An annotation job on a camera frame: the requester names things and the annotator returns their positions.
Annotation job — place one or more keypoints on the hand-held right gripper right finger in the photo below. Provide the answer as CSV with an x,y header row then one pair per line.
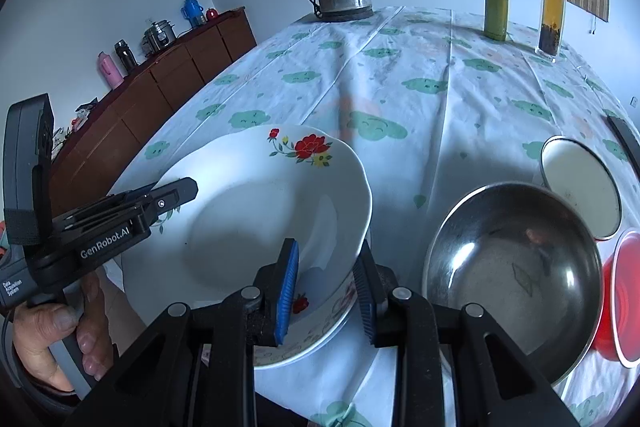
x,y
364,297

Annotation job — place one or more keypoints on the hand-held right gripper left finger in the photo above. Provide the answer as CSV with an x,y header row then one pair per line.
x,y
287,292

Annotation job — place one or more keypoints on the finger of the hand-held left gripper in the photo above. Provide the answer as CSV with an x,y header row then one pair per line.
x,y
132,197
172,199

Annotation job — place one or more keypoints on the white plate with red flowers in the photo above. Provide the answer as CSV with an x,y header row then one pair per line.
x,y
240,232

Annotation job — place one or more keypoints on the stainless steel bowl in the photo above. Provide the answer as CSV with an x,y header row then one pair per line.
x,y
500,282

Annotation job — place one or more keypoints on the white enamel bowl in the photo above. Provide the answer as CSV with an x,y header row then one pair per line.
x,y
575,177

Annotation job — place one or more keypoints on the red plastic bowl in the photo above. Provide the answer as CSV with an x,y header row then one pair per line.
x,y
612,307

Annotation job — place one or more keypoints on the person's left hand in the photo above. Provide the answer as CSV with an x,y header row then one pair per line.
x,y
45,332

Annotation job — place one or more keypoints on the pile of small trinkets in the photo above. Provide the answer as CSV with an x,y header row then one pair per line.
x,y
75,124

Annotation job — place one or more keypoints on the brown wooden sideboard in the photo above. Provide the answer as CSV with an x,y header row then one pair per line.
x,y
150,97

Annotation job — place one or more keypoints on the pink thermos flask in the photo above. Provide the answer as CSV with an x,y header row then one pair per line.
x,y
111,72

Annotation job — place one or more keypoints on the black thermos flask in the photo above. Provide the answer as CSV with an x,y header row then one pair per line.
x,y
126,56

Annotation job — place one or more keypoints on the steel cooking pot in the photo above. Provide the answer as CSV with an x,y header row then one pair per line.
x,y
160,37

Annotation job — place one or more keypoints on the blue thermos jug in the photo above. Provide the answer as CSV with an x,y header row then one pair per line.
x,y
193,12

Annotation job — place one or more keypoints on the small red container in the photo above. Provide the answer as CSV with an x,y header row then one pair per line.
x,y
212,14

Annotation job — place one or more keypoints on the black smartphone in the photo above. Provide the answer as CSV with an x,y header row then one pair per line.
x,y
625,138

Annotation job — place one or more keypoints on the green thermos flask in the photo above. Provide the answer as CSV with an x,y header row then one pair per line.
x,y
496,7

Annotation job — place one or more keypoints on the glass tea bottle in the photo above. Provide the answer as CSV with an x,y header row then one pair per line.
x,y
550,17

